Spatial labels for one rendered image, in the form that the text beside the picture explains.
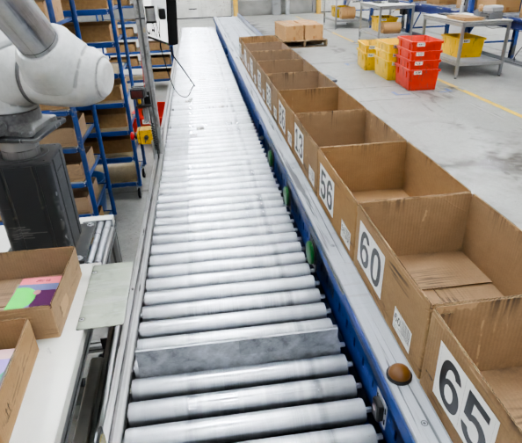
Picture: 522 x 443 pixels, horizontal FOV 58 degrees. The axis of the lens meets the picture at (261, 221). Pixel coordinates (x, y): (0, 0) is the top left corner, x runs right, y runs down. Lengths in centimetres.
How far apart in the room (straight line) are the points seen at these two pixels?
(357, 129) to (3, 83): 123
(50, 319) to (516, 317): 101
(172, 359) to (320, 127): 112
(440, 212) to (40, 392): 101
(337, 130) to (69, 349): 124
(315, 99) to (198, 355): 147
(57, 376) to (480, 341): 89
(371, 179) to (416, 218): 40
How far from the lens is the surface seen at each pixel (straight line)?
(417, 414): 88
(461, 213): 126
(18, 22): 123
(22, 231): 160
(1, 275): 159
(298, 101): 225
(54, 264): 152
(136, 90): 223
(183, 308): 130
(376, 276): 105
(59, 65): 129
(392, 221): 119
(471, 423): 79
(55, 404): 115
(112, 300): 138
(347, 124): 191
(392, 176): 160
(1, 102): 147
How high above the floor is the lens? 155
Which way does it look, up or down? 28 degrees down
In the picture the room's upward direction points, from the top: 2 degrees counter-clockwise
